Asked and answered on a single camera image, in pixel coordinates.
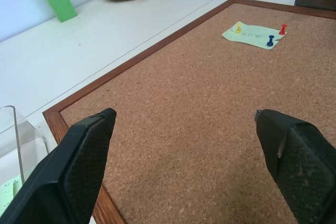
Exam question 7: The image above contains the pale green paper sheet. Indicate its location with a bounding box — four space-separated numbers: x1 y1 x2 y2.
0 175 23 213

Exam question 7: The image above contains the wood-framed cork board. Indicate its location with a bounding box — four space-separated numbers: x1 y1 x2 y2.
42 0 336 224

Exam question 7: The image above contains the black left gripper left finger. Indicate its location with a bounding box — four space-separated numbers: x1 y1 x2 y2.
0 108 117 224

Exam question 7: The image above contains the clear plastic box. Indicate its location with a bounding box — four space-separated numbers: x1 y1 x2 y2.
0 105 50 185

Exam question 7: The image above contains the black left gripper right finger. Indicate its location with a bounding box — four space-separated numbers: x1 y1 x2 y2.
253 109 336 224

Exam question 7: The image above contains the pale green paper note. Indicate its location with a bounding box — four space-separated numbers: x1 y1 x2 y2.
222 21 288 50

